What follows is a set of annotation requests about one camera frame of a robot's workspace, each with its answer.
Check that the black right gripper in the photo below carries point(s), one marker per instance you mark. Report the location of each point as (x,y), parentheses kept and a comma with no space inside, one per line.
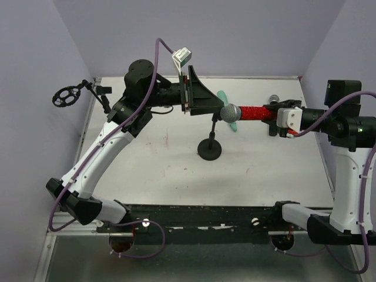
(273,116)

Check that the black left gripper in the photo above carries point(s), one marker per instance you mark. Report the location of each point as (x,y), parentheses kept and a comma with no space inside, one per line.
(185,94)

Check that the mint green microphone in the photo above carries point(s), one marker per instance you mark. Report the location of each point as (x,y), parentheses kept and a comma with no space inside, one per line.
(229,113)

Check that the red glitter microphone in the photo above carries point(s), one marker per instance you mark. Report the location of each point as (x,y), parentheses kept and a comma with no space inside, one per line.
(256,113)

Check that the short black round-base mic stand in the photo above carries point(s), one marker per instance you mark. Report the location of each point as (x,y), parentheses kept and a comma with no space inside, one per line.
(210,149)

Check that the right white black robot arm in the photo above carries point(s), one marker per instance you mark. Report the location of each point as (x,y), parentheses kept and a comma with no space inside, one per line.
(353,138)

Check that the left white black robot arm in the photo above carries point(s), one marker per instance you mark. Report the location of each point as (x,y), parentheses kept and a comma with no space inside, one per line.
(144,90)

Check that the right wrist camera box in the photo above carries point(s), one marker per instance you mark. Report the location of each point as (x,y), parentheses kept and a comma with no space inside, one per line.
(288,121)

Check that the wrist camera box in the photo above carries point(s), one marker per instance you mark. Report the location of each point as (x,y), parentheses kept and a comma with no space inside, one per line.
(181,57)
(288,121)

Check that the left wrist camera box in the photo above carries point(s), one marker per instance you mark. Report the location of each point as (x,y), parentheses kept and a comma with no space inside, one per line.
(181,57)

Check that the black front mounting rail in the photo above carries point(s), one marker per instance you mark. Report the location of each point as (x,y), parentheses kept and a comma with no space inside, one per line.
(152,224)

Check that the aluminium frame rail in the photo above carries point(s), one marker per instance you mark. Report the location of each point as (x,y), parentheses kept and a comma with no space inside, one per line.
(95,228)

